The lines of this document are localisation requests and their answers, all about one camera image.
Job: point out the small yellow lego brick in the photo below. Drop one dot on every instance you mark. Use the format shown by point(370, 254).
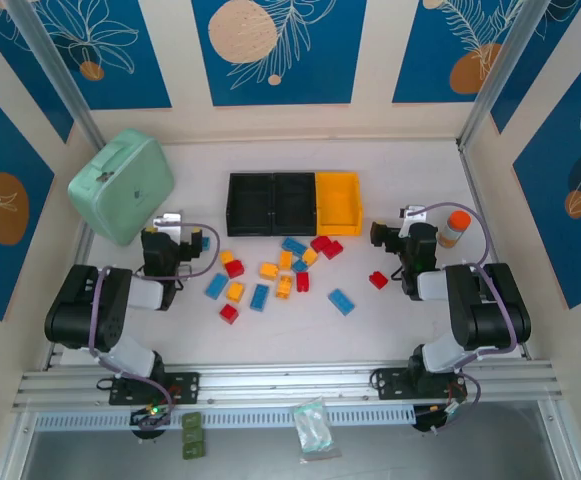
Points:
point(196, 232)

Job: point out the small blue lego brick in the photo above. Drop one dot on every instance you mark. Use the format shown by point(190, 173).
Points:
point(205, 243)

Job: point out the red lego brick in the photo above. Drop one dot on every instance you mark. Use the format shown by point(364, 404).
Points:
point(228, 313)
point(319, 242)
point(378, 279)
point(302, 281)
point(234, 268)
point(334, 250)

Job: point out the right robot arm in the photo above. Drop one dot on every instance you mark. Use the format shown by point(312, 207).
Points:
point(490, 310)

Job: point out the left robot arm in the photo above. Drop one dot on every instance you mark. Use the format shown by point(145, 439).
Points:
point(85, 310)

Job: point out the yellow plastic bin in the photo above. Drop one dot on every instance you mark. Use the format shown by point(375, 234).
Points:
point(337, 205)

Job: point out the orange-capped clear bottle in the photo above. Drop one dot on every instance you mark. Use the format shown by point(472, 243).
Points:
point(452, 235)

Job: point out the black plastic bin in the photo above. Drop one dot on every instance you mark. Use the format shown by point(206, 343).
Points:
point(295, 205)
point(250, 205)

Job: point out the mint green carry case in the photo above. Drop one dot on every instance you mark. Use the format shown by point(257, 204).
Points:
point(120, 185)

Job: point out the green foam pad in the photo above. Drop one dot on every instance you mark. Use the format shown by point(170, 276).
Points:
point(191, 420)
point(193, 434)

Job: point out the green block pair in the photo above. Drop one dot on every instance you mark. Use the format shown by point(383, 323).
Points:
point(194, 451)

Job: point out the clear plastic zip bag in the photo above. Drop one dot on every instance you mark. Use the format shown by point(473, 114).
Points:
point(312, 430)

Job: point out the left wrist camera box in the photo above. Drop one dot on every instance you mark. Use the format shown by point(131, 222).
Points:
point(159, 245)

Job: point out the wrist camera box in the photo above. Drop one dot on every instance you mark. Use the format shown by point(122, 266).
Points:
point(422, 237)
point(159, 245)

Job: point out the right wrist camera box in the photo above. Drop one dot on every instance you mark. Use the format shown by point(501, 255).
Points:
point(422, 237)

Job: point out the right camera mount bracket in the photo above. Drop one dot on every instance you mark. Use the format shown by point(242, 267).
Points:
point(416, 213)

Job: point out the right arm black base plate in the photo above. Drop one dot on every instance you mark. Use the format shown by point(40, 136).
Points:
point(387, 384)

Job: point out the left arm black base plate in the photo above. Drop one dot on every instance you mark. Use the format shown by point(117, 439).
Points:
point(185, 387)

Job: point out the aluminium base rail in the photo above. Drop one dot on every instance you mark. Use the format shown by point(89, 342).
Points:
point(290, 382)

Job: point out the blue floral wall panel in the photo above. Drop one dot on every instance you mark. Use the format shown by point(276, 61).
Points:
point(320, 75)
point(0, 150)
point(420, 50)
point(560, 200)
point(25, 55)
point(545, 50)
point(130, 75)

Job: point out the aluminium frame post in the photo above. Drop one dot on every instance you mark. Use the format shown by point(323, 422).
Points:
point(500, 75)
point(61, 75)

